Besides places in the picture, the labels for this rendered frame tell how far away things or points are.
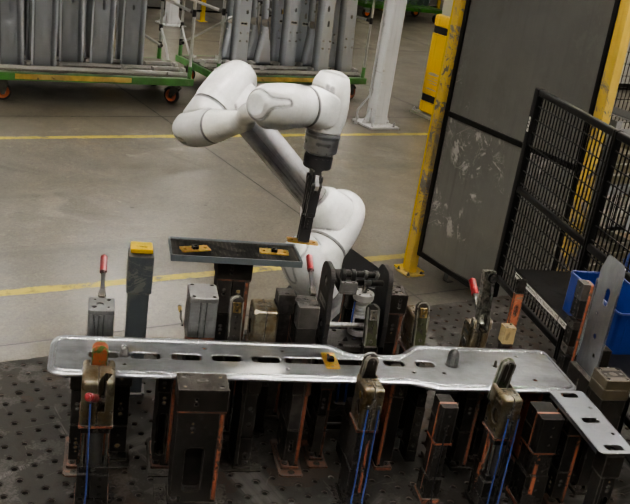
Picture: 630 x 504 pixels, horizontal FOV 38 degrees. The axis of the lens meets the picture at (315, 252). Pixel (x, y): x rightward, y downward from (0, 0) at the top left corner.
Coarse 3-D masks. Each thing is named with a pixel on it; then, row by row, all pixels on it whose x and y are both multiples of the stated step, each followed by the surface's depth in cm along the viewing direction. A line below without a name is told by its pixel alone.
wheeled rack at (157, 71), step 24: (168, 0) 933; (192, 24) 879; (192, 48) 888; (0, 72) 812; (24, 72) 823; (48, 72) 837; (72, 72) 849; (96, 72) 863; (120, 72) 874; (144, 72) 885; (168, 72) 895; (0, 96) 829; (168, 96) 908
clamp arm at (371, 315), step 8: (376, 304) 254; (368, 312) 253; (376, 312) 253; (368, 320) 253; (376, 320) 253; (368, 328) 254; (376, 328) 254; (368, 336) 254; (376, 336) 255; (368, 344) 255
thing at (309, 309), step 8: (296, 296) 257; (304, 296) 259; (312, 296) 259; (296, 304) 254; (304, 304) 253; (312, 304) 253; (296, 312) 254; (304, 312) 252; (312, 312) 252; (296, 320) 253; (304, 320) 252; (312, 320) 253; (296, 328) 253; (304, 328) 253; (312, 328) 254; (296, 336) 254; (304, 336) 254; (312, 336) 255; (280, 392) 268; (280, 400) 267; (280, 408) 267
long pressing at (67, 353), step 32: (64, 352) 226; (128, 352) 230; (160, 352) 232; (192, 352) 235; (224, 352) 237; (256, 352) 240; (288, 352) 242; (320, 352) 245; (416, 352) 253; (448, 352) 255; (480, 352) 258; (512, 352) 261; (544, 352) 264; (384, 384) 236; (416, 384) 237; (448, 384) 238; (480, 384) 241; (512, 384) 243; (544, 384) 246
